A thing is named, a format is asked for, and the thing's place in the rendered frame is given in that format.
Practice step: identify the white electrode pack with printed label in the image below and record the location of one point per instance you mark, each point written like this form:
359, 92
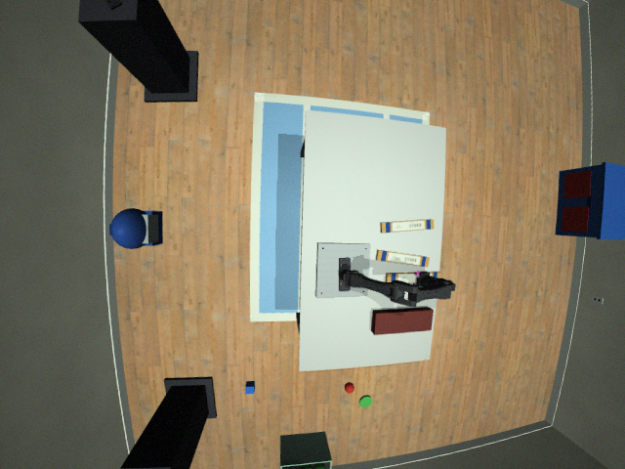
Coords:
407, 226

